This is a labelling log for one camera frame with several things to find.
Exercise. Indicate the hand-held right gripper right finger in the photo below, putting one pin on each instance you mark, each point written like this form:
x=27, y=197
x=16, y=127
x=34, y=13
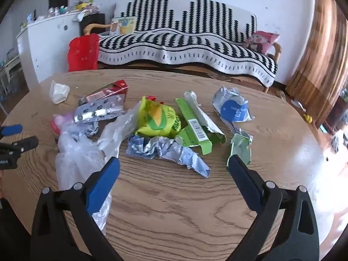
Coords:
x=244, y=182

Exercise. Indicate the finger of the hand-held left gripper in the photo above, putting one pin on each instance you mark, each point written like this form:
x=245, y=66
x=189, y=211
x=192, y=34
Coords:
x=12, y=129
x=25, y=143

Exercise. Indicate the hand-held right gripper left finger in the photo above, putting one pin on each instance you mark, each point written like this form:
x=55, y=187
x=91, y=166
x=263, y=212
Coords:
x=104, y=185

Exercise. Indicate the green carton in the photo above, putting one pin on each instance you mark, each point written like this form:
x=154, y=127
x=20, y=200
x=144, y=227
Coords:
x=195, y=130

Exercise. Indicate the small green wrapper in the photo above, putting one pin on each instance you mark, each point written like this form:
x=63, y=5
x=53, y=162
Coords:
x=240, y=146

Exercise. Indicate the pink round container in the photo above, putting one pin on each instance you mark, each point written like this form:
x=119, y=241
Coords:
x=57, y=122

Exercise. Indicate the clear plastic bag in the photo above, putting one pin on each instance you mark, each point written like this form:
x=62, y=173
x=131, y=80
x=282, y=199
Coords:
x=78, y=152

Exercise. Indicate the white tissue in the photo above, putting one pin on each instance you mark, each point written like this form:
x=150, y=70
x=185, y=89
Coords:
x=58, y=92

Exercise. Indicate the white side table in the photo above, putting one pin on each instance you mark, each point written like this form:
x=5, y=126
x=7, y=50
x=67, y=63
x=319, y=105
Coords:
x=8, y=68

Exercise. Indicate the silver wrapper with blue circle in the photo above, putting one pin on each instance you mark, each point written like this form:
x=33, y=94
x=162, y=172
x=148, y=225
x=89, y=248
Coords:
x=233, y=108

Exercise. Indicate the silver blister pack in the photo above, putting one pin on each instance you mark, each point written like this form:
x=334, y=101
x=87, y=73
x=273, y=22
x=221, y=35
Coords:
x=100, y=110

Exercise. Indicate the yellow green snack wrapper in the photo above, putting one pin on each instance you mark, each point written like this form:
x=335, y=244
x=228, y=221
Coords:
x=157, y=119

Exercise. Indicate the white cabinet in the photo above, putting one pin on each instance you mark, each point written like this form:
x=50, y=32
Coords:
x=46, y=49

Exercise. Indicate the yellow toy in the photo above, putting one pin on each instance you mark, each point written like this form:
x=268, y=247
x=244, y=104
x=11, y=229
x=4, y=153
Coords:
x=308, y=117

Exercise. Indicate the red carton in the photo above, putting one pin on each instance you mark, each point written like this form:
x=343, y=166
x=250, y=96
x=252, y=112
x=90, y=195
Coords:
x=106, y=91

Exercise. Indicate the white slipper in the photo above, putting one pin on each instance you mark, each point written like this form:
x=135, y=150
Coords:
x=281, y=94

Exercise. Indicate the small red wrapper piece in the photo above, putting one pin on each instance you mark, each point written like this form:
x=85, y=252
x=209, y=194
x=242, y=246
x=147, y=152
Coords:
x=152, y=98

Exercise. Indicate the red plastic chair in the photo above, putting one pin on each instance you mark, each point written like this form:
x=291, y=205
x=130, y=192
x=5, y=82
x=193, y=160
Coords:
x=81, y=51

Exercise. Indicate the row of small bottles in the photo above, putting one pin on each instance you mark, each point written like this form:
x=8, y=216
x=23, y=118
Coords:
x=57, y=11

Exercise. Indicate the wooden sofa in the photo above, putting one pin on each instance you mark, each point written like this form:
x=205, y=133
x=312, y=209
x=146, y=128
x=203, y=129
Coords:
x=91, y=27

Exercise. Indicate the black box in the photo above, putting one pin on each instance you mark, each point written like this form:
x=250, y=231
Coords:
x=93, y=19

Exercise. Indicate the pink cartoon cushion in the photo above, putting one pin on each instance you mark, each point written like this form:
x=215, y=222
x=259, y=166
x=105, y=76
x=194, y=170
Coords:
x=262, y=42

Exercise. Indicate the brown curtain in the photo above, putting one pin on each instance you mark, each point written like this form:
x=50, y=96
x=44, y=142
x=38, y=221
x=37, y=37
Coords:
x=318, y=59

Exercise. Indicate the pile of paper clutter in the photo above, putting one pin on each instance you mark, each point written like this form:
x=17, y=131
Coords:
x=84, y=5

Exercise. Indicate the colourful picture book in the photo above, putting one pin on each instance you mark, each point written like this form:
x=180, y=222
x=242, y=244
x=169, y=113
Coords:
x=123, y=25

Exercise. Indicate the black white striped sofa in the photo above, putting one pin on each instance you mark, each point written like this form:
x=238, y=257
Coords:
x=190, y=38

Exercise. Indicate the white cushion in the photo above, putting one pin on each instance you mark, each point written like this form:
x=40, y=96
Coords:
x=116, y=10

